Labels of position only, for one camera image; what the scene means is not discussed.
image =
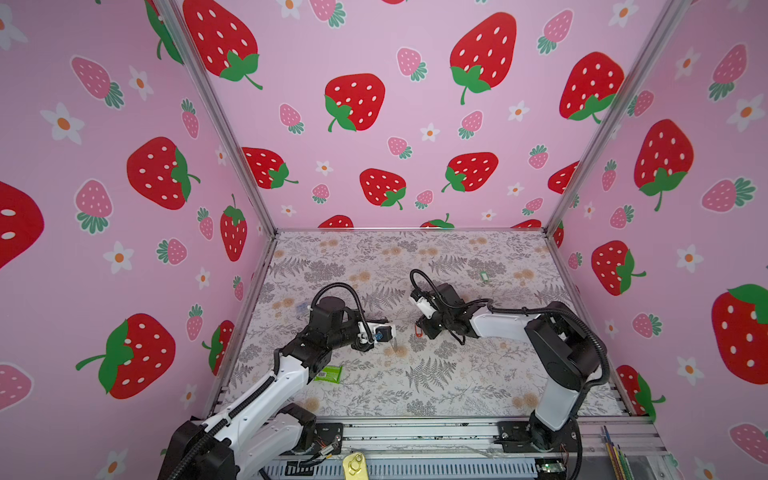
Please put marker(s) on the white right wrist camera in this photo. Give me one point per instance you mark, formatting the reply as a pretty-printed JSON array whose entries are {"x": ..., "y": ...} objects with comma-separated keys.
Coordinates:
[{"x": 425, "y": 306}]

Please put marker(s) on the green packet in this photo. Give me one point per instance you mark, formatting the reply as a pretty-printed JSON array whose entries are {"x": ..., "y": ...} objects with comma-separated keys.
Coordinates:
[{"x": 331, "y": 374}]

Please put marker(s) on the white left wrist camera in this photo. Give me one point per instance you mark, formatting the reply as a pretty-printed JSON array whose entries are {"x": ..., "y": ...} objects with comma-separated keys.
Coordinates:
[{"x": 384, "y": 333}]

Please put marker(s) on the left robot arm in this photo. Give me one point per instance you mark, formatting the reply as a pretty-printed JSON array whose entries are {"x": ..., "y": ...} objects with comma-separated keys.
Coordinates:
[{"x": 246, "y": 435}]

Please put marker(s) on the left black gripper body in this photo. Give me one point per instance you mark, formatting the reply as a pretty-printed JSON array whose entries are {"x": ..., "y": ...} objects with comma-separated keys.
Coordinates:
[{"x": 359, "y": 346}]

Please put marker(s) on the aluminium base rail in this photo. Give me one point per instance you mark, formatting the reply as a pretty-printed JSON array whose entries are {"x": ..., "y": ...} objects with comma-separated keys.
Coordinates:
[{"x": 482, "y": 448}]

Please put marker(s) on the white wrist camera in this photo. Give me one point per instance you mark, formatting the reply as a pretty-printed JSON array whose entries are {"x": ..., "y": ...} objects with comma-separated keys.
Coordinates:
[
  {"x": 384, "y": 333},
  {"x": 425, "y": 306}
]

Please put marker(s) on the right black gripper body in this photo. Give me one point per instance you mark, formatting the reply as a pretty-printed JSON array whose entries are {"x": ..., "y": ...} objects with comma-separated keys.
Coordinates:
[{"x": 437, "y": 322}]

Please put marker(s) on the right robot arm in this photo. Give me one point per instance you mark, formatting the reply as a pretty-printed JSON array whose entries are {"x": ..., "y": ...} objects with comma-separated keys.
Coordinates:
[{"x": 572, "y": 355}]

